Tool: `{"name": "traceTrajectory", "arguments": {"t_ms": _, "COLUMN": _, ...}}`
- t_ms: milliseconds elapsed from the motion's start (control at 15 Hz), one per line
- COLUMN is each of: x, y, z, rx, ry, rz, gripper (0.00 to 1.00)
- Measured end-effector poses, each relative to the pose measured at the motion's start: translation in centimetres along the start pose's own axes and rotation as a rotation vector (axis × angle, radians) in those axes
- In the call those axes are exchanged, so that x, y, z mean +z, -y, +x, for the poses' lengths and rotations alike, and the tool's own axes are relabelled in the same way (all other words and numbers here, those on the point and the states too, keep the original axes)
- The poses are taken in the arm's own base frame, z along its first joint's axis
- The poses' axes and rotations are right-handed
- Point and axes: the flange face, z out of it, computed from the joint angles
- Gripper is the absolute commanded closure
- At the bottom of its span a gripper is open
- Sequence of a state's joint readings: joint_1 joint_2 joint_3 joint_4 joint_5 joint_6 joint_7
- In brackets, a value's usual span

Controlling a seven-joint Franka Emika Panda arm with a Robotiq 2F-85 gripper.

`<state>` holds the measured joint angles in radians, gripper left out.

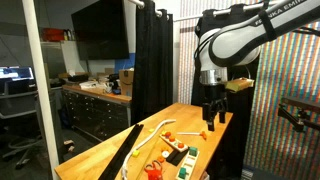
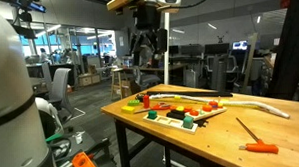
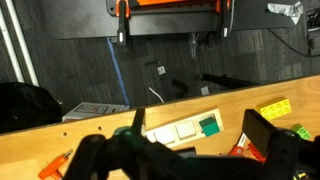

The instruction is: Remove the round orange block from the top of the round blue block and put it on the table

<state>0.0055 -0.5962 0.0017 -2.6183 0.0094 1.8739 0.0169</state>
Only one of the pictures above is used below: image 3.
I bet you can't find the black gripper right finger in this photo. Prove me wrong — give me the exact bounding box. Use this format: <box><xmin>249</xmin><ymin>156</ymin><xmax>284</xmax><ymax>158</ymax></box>
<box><xmin>242</xmin><ymin>109</ymin><xmax>299</xmax><ymax>180</ymax></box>

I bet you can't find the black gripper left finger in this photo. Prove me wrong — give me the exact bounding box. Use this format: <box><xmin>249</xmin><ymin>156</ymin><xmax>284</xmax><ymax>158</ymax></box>
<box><xmin>63</xmin><ymin>134</ymin><xmax>109</xmax><ymax>180</ymax></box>

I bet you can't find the green square block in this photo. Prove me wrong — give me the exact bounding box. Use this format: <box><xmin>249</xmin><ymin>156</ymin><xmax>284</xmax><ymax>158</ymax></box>
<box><xmin>199</xmin><ymin>117</ymin><xmax>220</xmax><ymax>137</ymax></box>

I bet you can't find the green lego brick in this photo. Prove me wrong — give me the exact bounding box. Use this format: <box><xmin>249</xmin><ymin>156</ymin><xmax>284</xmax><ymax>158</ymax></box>
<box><xmin>291</xmin><ymin>124</ymin><xmax>311</xmax><ymax>140</ymax></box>

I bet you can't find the yellow lego brick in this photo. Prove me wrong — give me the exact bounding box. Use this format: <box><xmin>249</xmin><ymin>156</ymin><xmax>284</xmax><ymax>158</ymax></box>
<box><xmin>255</xmin><ymin>97</ymin><xmax>292</xmax><ymax>120</ymax></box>

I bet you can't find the white cardboard box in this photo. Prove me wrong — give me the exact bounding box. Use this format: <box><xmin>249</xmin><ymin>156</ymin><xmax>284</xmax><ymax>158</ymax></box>
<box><xmin>62</xmin><ymin>102</ymin><xmax>129</xmax><ymax>121</ymax></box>

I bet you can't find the black backpack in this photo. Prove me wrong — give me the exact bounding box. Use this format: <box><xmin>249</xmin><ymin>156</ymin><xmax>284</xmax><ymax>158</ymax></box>
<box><xmin>0</xmin><ymin>82</ymin><xmax>62</xmax><ymax>133</ymax></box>

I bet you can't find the cream wooden sorting tray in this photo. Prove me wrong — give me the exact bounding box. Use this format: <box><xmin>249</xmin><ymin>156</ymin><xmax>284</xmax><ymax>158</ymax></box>
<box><xmin>145</xmin><ymin>109</ymin><xmax>224</xmax><ymax>148</ymax></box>

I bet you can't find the orange black bar clamp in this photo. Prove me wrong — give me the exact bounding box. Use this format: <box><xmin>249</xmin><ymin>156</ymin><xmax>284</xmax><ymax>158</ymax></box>
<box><xmin>116</xmin><ymin>0</ymin><xmax>130</xmax><ymax>46</ymax></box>

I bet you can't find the orange handled hex key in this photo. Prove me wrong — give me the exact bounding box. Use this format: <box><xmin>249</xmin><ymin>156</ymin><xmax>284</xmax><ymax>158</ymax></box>
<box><xmin>38</xmin><ymin>150</ymin><xmax>73</xmax><ymax>180</ymax></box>

